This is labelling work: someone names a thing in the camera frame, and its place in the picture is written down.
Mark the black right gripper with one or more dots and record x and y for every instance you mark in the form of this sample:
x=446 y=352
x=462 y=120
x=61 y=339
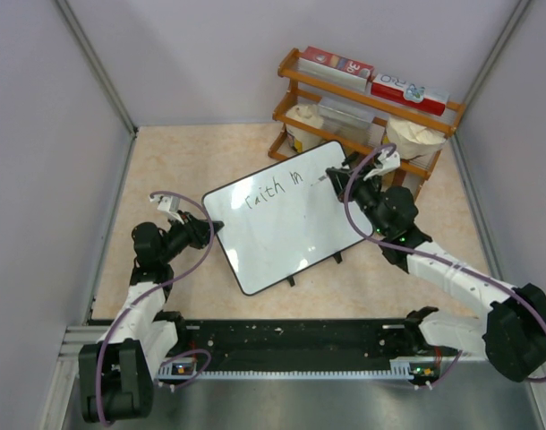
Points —
x=340 y=178

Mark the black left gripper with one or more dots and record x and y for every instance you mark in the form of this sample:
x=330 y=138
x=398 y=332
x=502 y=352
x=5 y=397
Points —
x=197 y=230

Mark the black white marker pen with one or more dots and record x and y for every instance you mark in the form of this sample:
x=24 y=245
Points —
x=320 y=180

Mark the white whiteboard black frame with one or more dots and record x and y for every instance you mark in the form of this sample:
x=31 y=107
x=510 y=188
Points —
x=277 y=224

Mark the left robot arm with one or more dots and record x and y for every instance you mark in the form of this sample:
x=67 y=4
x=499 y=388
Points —
x=117 y=371

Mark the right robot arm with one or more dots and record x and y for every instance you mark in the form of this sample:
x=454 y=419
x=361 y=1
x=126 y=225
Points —
x=508 y=326

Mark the clear plastic box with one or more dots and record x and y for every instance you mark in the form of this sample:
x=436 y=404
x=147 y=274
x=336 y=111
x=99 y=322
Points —
x=344 y=118

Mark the orange wooden shelf rack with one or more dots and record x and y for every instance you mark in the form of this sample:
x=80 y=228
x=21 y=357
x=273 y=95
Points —
x=361 y=139

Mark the white paper bag right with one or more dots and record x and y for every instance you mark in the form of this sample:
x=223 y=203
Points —
x=412 y=140

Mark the red white box left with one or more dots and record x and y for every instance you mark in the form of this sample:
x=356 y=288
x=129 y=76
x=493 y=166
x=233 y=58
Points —
x=333 y=68

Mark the red white box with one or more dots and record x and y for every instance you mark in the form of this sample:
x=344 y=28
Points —
x=333 y=68
x=422 y=98

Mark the red white box right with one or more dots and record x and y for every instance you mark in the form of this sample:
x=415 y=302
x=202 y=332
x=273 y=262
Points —
x=422 y=98

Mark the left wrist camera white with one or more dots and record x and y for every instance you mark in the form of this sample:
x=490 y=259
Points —
x=166 y=203

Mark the grey cable duct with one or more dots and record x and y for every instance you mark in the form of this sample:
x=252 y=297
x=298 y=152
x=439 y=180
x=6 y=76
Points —
x=185 y=369

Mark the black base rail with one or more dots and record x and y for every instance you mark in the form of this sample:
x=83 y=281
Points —
x=287 y=345

